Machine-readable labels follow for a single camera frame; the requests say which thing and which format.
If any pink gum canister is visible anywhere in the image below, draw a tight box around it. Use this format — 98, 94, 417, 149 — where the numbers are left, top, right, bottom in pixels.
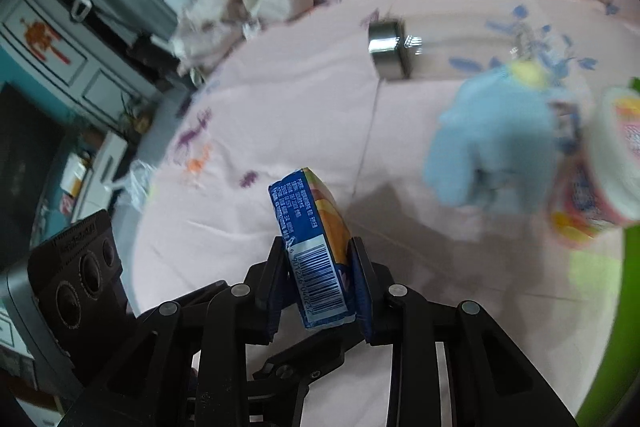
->
547, 87, 640, 250

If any blue snack box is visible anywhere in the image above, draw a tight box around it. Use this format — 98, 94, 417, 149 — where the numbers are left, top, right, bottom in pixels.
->
268, 167, 358, 330

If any white low table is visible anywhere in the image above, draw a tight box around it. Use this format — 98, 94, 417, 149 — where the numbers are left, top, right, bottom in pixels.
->
72, 132, 129, 221

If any white plastic bag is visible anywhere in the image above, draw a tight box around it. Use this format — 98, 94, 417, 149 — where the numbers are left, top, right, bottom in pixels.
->
117, 159, 156, 208

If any red paper decoration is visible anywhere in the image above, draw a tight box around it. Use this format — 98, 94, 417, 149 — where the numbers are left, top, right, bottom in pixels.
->
22, 18, 71, 66

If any green plastic container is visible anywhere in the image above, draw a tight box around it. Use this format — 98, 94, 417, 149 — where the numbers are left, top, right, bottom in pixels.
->
575, 77, 640, 427

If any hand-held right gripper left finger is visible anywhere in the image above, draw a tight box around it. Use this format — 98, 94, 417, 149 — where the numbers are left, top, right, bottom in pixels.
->
60, 236, 292, 427

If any grey panelled cabinet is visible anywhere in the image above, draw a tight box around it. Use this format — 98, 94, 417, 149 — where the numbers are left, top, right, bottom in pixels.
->
0, 0, 166, 132

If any dark screen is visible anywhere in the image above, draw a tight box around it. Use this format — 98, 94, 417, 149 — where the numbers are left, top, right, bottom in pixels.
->
0, 82, 66, 268

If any crumpled beige cloth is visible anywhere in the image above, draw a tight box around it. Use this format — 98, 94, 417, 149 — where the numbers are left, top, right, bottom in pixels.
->
172, 0, 333, 75

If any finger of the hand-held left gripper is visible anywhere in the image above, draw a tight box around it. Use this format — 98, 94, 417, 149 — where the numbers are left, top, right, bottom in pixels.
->
252, 341, 347, 388

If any small potted plant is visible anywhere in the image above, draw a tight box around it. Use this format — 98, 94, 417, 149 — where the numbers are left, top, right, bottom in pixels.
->
120, 92, 151, 132

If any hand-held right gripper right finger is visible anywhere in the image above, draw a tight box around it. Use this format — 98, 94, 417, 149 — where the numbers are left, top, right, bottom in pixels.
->
349, 236, 576, 427

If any glass bottle with steel lid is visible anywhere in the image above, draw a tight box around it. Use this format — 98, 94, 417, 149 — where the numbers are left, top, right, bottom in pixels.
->
367, 19, 541, 80

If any blue elephant plush toy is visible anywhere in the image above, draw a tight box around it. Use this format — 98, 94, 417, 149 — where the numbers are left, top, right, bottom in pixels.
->
422, 61, 583, 215

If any black bag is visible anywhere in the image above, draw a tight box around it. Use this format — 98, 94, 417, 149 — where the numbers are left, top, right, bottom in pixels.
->
127, 32, 176, 74

